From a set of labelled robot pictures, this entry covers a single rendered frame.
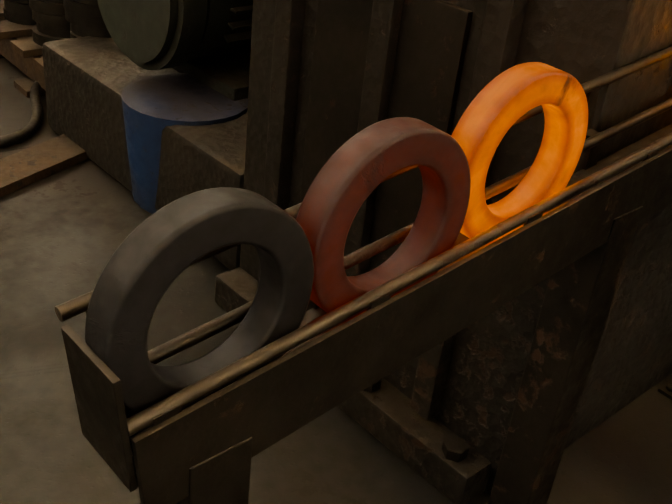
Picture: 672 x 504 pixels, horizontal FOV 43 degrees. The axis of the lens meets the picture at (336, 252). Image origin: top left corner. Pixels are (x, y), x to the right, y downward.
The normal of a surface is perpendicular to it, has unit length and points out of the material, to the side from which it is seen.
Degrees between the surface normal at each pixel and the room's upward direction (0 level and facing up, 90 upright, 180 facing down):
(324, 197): 57
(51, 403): 0
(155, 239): 30
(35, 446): 0
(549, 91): 90
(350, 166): 40
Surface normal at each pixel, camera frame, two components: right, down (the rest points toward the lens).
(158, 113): 0.10, -0.85
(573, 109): 0.63, 0.46
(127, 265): -0.48, -0.37
